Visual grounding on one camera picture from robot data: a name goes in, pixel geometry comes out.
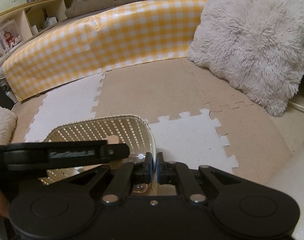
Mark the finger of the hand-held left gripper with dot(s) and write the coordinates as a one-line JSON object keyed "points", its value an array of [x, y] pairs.
{"points": [[117, 152]]}

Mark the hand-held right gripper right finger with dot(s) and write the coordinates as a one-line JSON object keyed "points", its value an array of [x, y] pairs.
{"points": [[160, 168]]}

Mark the white fluffy cushion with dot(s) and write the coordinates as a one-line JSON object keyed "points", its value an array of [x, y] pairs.
{"points": [[254, 45]]}

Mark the yellow gingham bed side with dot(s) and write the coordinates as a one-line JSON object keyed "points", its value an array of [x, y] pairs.
{"points": [[104, 40]]}

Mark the wooden shelf unit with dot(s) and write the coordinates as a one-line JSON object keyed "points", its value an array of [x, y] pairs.
{"points": [[24, 17]]}

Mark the doll in clear case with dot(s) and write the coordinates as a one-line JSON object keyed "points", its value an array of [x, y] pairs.
{"points": [[11, 38]]}

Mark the clear plastic container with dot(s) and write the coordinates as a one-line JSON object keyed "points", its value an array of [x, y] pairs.
{"points": [[140, 157]]}

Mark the cream plastic lattice basket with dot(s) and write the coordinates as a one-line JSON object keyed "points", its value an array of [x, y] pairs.
{"points": [[104, 127]]}

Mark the beige fluffy cushion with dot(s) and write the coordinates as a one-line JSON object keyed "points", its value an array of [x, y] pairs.
{"points": [[6, 125]]}

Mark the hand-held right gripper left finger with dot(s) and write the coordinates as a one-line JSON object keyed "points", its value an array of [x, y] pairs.
{"points": [[148, 167]]}

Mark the white tissue box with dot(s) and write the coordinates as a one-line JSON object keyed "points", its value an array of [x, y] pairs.
{"points": [[50, 22]]}

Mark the black furniture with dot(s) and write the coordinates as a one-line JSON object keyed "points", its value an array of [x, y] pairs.
{"points": [[0, 92]]}

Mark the white foam mat tile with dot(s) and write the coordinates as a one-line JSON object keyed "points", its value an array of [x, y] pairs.
{"points": [[192, 140], [67, 102]]}

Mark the brown blanket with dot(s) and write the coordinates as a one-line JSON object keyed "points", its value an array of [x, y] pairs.
{"points": [[97, 2]]}

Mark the tan foam mat tile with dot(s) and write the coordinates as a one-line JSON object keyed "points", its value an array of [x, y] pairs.
{"points": [[254, 140], [149, 87], [217, 82]]}

